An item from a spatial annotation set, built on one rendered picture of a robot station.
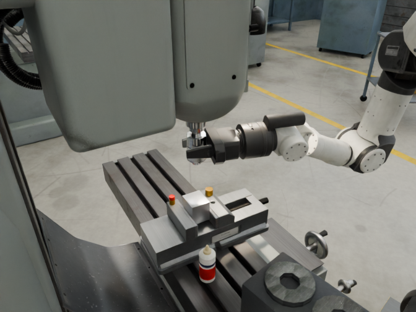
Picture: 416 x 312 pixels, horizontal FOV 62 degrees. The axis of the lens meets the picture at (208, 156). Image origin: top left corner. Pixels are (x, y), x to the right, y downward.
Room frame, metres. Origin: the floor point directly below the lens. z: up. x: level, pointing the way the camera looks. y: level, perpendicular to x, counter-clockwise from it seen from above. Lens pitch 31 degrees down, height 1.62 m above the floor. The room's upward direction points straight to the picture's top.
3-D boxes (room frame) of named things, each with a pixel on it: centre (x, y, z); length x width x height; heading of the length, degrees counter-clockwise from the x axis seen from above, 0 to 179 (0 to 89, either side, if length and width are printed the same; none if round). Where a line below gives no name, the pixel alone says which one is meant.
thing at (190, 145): (0.72, 0.03, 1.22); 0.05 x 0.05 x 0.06
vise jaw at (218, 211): (0.75, -0.02, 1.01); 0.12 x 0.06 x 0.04; 29
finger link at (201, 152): (0.69, 0.02, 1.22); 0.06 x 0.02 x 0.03; 104
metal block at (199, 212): (0.72, 0.03, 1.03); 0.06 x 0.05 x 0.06; 29
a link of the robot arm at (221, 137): (0.74, -0.06, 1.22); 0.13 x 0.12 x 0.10; 14
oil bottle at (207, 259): (0.59, 0.00, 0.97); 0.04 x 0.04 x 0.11
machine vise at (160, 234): (0.74, 0.01, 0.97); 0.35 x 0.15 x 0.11; 119
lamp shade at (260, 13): (0.91, -0.11, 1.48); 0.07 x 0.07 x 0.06
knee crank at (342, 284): (0.87, -0.50, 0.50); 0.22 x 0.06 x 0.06; 121
